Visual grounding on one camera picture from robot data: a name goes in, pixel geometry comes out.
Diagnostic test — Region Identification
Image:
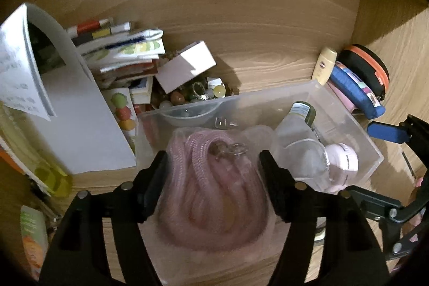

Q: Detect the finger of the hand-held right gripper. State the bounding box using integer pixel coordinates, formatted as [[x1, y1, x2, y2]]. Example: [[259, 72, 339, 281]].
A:
[[345, 185, 429, 260], [367, 114, 429, 173]]

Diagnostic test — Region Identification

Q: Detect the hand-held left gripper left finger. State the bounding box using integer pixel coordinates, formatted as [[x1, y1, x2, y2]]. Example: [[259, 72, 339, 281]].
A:
[[38, 150, 170, 286]]

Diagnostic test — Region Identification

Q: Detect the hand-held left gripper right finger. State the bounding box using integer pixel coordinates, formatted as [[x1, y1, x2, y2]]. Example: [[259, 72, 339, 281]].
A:
[[259, 150, 393, 286]]

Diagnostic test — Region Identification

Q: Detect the pink rope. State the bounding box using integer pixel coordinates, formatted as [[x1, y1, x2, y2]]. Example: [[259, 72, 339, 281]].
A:
[[157, 128, 279, 253]]

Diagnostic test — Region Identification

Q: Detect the clear plastic storage bin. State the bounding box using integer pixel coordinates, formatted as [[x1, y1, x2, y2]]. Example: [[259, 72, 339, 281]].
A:
[[137, 80, 384, 286]]

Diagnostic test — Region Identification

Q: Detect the wooden desktop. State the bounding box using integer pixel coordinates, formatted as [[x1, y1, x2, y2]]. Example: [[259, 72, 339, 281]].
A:
[[0, 0, 429, 286]]

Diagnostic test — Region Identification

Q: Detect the mint green tube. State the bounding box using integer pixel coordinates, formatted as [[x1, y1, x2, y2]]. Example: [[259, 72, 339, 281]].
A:
[[275, 120, 331, 190]]

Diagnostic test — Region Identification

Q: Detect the blue zip pouch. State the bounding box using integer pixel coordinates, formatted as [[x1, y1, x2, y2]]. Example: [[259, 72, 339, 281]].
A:
[[327, 61, 386, 120]]

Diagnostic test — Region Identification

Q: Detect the pale pink round device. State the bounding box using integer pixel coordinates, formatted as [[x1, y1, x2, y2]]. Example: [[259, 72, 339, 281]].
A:
[[323, 143, 359, 195]]

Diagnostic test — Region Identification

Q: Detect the pink flat case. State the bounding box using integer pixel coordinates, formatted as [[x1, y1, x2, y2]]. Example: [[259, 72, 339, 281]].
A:
[[330, 81, 363, 113]]

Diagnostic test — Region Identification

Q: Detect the black and orange round case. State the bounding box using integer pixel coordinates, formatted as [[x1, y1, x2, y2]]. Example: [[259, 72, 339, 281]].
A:
[[340, 44, 390, 101]]

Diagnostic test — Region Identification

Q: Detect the clear plastic bowl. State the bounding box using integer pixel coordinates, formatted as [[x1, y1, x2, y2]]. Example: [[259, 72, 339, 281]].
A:
[[157, 100, 223, 128]]

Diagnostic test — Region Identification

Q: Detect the macaron print card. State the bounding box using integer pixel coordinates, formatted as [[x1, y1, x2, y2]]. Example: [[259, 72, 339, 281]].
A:
[[104, 88, 139, 153]]

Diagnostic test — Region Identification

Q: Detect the dark green spray bottle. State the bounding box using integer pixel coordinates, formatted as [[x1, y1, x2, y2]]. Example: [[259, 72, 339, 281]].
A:
[[288, 101, 317, 131]]

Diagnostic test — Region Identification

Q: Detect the cream cosmetic tube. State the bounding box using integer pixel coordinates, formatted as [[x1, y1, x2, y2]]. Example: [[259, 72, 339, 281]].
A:
[[312, 47, 338, 86]]

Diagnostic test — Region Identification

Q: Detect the pile of beads and trinkets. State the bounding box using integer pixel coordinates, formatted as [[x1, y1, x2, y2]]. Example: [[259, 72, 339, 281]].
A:
[[151, 78, 235, 112]]

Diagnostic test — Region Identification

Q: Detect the yellow-green liquid bottle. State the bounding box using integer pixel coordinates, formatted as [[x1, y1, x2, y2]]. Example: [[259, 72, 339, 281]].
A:
[[0, 105, 73, 199]]

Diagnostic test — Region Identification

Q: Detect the small white cardboard box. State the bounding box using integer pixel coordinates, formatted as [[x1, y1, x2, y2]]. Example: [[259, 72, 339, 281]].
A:
[[155, 41, 217, 94]]

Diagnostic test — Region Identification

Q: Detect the stack of books and cards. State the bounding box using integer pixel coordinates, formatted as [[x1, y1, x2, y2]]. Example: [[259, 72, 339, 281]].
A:
[[67, 25, 166, 106]]

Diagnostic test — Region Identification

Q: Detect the orange and green packet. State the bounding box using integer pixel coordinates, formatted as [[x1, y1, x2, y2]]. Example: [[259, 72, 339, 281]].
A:
[[19, 205, 51, 277]]

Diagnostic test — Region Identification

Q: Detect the orange box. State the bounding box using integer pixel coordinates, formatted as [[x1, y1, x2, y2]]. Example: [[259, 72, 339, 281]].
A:
[[0, 145, 28, 173]]

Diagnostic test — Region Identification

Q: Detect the red and white marker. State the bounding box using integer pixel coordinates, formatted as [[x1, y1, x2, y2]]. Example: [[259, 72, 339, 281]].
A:
[[66, 17, 114, 37]]

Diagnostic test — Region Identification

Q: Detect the white printed receipt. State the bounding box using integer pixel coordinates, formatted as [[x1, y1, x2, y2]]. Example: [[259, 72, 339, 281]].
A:
[[0, 21, 56, 121]]

